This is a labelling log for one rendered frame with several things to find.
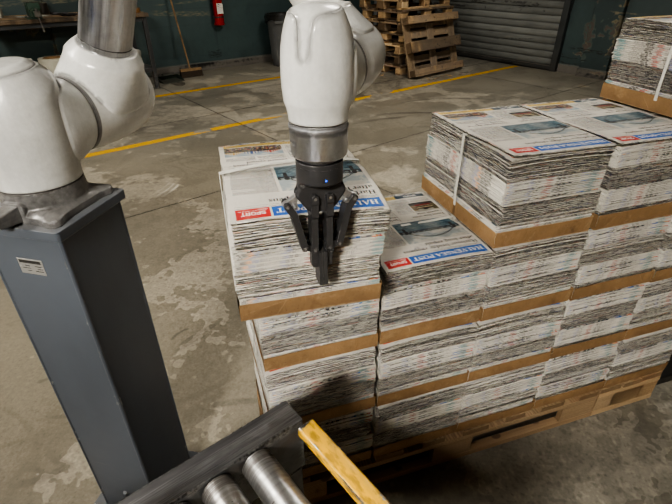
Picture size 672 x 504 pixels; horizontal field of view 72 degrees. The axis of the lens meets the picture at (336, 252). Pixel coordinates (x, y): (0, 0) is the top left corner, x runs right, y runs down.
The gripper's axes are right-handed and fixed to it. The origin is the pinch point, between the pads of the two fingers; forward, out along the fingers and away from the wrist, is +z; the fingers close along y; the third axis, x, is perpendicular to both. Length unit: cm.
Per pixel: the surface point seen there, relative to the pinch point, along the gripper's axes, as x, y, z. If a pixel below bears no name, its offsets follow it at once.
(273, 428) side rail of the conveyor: 19.1, 13.7, 16.0
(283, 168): -21.3, 1.6, -10.5
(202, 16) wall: -730, -29, 20
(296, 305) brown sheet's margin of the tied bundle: -3.6, 4.2, 11.0
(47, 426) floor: -69, 85, 96
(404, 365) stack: -12, -26, 44
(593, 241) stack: -12, -78, 16
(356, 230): -1.7, -7.2, -4.9
